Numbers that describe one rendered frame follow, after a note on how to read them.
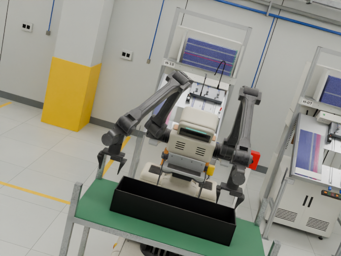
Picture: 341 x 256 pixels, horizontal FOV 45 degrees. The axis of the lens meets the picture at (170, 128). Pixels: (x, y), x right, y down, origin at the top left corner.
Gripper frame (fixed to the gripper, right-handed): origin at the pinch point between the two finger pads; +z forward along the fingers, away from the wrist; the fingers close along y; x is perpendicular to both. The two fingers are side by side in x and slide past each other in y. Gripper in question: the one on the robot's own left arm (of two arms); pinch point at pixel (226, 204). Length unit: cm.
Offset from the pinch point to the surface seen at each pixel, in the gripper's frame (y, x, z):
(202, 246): -5.9, -14.4, 16.0
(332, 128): 111, 233, -12
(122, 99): -129, 391, 56
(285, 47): 67, 391, -75
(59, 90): -202, 338, 56
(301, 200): 106, 229, 67
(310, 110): 92, 260, -20
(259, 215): 21.3, 21.2, 8.9
